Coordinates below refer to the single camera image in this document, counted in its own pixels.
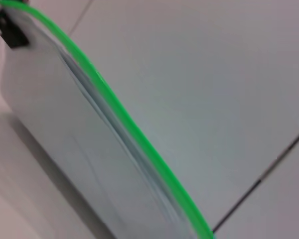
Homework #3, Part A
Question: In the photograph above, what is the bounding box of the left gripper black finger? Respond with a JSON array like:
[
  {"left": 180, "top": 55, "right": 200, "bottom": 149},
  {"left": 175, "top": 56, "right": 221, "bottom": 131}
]
[{"left": 0, "top": 9, "right": 30, "bottom": 49}]

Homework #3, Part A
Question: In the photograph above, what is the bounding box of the clear green-zip document bag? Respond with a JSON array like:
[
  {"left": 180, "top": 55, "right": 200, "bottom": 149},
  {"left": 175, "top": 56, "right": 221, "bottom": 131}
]
[{"left": 0, "top": 0, "right": 218, "bottom": 239}]

